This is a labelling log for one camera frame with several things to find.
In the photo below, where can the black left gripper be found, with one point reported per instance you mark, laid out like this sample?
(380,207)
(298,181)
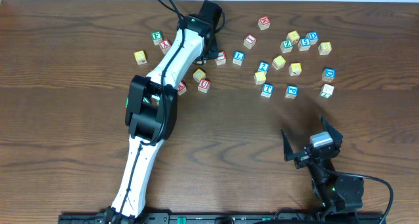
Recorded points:
(212,49)

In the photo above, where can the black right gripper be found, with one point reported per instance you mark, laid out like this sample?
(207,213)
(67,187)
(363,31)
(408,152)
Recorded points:
(308,155)

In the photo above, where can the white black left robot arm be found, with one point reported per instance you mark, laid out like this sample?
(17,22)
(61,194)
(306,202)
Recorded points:
(151,109)

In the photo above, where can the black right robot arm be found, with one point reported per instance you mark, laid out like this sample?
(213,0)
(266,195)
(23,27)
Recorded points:
(339,193)

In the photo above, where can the red I block lower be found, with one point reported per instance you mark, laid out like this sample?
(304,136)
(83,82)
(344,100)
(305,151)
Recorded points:
(221,59)

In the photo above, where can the red i block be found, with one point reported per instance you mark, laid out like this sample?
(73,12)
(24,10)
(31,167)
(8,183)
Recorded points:
(250,41)
(221,59)

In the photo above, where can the red I block upper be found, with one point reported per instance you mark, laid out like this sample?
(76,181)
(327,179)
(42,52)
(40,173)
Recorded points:
(250,41)

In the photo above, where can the blue L block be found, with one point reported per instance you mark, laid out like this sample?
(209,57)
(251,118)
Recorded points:
(238,58)

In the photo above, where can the red H block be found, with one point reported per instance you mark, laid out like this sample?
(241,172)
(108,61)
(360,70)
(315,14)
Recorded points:
(264,23)

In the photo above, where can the red X block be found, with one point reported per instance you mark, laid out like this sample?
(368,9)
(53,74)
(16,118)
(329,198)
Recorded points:
(165,46)

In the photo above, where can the green 7 block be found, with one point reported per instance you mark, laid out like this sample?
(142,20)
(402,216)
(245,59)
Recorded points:
(326,91)

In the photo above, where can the green F block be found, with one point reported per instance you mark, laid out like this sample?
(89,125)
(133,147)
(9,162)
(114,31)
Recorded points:
(157,37)

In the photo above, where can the blue P block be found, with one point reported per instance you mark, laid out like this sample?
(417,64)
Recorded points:
(291,92)

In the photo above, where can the yellow O block centre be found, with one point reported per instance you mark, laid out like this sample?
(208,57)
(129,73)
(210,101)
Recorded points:
(198,75)

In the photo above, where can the blue T block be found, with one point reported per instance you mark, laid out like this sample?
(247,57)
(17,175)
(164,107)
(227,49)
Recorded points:
(267,90)

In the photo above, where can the blue D block lower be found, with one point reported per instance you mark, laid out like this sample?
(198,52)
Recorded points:
(328,75)

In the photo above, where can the blue d block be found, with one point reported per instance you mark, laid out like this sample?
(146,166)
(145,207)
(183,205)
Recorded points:
(328,75)
(312,37)

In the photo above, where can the red U block right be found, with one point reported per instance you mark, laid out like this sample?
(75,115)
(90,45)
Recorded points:
(203,85)

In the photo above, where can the blue 2 block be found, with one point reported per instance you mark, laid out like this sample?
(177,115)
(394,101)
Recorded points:
(263,67)

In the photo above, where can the yellow K block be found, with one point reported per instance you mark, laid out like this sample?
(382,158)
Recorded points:
(295,69)

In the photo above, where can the red A block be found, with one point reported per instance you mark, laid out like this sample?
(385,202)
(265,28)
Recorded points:
(182,88)

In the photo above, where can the yellow block far left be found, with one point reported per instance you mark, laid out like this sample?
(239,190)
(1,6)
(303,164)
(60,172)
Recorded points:
(140,57)

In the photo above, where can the yellow S block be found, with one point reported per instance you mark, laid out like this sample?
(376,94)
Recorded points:
(260,77)

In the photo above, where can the green Z block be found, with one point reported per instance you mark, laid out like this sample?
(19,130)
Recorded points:
(286,46)

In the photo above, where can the yellow block centre right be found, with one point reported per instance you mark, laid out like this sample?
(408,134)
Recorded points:
(278,62)

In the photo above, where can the yellow monkey block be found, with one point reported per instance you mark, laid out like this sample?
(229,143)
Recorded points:
(293,36)

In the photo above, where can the yellow 8 block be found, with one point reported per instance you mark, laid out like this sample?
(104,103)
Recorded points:
(324,48)

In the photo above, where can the blue 5 block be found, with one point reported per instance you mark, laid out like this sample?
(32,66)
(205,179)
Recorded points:
(304,44)

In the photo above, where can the blue D block upper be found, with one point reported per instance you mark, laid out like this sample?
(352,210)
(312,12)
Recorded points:
(312,37)

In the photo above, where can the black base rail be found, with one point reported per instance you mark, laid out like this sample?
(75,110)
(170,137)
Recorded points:
(281,217)

